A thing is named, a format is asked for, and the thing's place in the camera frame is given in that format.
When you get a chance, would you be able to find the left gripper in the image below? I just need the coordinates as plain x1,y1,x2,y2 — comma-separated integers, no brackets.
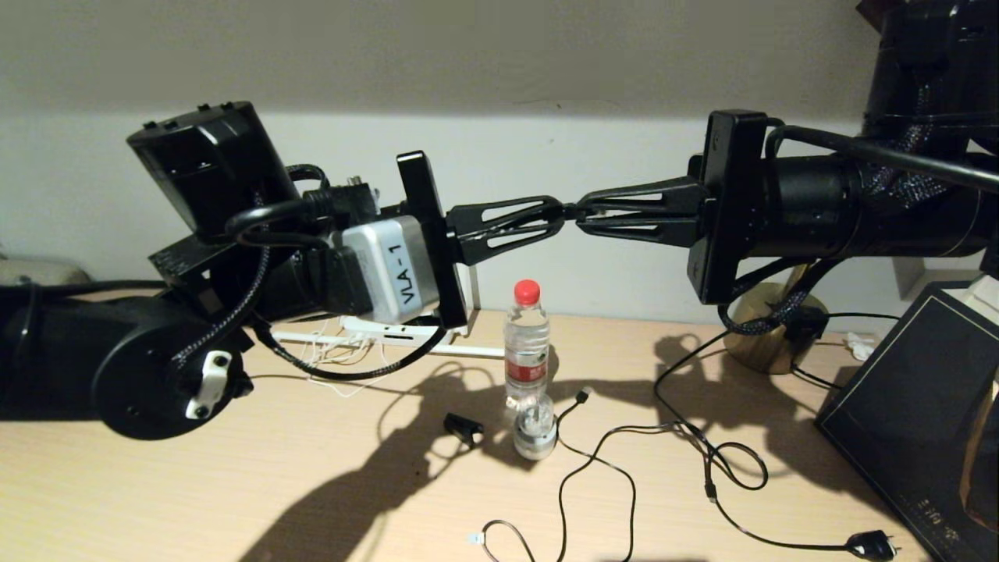
379,151,566,329

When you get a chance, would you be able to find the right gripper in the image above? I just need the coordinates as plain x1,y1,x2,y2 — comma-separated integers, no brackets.
575,109,853,306

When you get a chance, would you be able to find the small black adapter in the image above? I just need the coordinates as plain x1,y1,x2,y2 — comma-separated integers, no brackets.
443,411,485,449

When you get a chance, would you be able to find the clear water bottle red cap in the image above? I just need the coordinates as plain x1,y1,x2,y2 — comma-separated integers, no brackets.
503,279,560,461

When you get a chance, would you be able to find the white power strip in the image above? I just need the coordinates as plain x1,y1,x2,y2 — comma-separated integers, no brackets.
268,315,506,361

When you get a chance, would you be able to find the gold lamp base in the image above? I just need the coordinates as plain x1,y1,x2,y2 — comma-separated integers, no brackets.
724,264,830,375

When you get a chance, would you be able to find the black box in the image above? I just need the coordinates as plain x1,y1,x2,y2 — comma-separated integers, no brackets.
814,281,999,562

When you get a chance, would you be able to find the white box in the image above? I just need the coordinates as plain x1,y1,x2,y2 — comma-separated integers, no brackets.
939,276,999,315

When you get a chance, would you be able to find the grey rounded object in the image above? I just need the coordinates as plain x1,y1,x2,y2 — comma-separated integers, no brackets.
0,256,92,287

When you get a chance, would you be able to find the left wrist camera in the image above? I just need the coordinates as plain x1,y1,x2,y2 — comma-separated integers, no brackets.
328,216,443,325

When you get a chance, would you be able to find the black braided cable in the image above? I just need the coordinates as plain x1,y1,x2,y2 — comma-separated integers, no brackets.
716,256,833,340

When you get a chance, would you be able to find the thin white cable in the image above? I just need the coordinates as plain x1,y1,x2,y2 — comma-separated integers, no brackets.
306,334,395,395

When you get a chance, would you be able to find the thin black usb cable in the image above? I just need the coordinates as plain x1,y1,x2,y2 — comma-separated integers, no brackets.
468,386,703,562

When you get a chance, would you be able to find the thin black cable with plug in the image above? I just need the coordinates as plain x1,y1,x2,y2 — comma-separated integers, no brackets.
653,312,904,562

